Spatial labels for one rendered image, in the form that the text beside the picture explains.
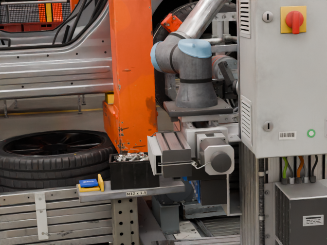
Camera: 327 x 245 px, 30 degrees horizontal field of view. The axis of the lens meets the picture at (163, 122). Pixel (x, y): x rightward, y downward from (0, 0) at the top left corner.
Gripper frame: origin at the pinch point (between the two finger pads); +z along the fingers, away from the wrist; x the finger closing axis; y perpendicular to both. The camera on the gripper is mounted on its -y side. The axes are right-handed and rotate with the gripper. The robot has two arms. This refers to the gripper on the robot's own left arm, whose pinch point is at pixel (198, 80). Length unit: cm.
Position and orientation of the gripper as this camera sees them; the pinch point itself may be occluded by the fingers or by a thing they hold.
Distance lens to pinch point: 276.0
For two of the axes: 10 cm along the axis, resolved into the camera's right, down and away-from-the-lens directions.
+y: 0.4, 9.8, 2.0
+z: -8.4, -0.8, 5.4
